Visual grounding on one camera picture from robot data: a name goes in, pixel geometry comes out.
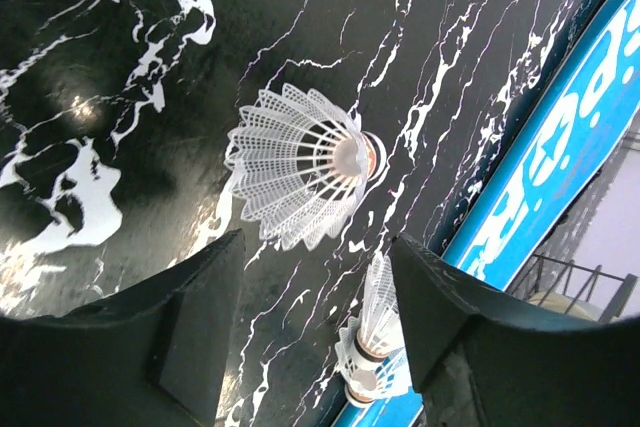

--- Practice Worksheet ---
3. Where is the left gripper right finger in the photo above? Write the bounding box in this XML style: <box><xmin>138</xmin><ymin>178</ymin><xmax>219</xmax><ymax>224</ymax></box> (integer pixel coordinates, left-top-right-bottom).
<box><xmin>390</xmin><ymin>234</ymin><xmax>639</xmax><ymax>426</ymax></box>

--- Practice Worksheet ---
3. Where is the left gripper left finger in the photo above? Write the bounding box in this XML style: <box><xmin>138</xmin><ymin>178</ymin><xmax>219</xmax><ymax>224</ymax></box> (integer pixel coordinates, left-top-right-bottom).
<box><xmin>1</xmin><ymin>230</ymin><xmax>245</xmax><ymax>426</ymax></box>

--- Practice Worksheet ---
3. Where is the white shuttlecock of pair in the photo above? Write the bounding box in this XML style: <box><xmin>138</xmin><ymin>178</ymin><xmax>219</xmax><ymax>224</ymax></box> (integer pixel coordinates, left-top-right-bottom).
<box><xmin>335</xmin><ymin>253</ymin><xmax>404</xmax><ymax>375</ymax></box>
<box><xmin>336</xmin><ymin>345</ymin><xmax>411</xmax><ymax>408</ymax></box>

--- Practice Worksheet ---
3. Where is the white plastic shuttlecock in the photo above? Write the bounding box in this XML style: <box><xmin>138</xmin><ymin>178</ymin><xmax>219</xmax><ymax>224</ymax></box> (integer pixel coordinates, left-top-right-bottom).
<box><xmin>224</xmin><ymin>83</ymin><xmax>387</xmax><ymax>251</ymax></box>

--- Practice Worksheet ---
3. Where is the blue racket cover bag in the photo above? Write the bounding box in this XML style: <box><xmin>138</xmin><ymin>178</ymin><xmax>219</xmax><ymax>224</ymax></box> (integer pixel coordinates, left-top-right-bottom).
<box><xmin>337</xmin><ymin>0</ymin><xmax>639</xmax><ymax>426</ymax></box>

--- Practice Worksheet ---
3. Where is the black wire dish rack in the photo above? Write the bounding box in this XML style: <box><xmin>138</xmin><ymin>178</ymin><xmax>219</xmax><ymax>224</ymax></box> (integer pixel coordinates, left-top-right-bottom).
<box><xmin>506</xmin><ymin>253</ymin><xmax>639</xmax><ymax>324</ymax></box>

